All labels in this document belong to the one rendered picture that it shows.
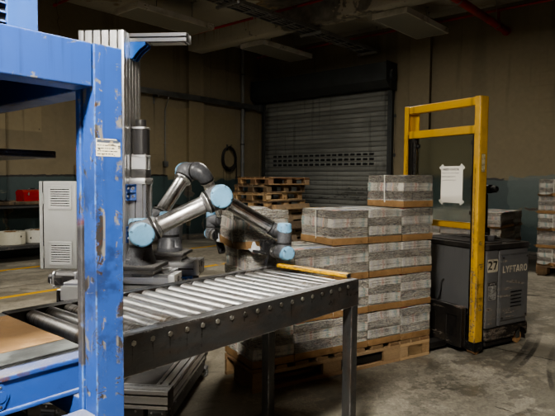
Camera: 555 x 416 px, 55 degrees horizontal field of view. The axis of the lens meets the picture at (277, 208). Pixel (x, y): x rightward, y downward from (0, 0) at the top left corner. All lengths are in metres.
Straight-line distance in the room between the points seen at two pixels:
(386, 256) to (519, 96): 6.45
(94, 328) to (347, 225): 2.36
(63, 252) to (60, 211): 0.22
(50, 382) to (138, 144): 1.77
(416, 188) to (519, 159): 5.94
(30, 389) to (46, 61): 0.76
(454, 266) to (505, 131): 5.64
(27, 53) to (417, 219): 3.04
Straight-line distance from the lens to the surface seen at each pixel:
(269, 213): 3.10
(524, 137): 9.67
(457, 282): 4.37
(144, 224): 2.58
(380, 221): 3.61
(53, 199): 3.05
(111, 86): 1.31
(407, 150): 4.48
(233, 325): 1.88
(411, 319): 3.93
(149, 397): 2.78
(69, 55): 1.27
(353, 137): 11.02
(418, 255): 3.88
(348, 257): 3.47
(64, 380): 1.50
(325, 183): 11.35
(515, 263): 4.46
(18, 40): 1.23
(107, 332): 1.33
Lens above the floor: 1.25
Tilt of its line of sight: 3 degrees down
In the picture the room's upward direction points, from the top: straight up
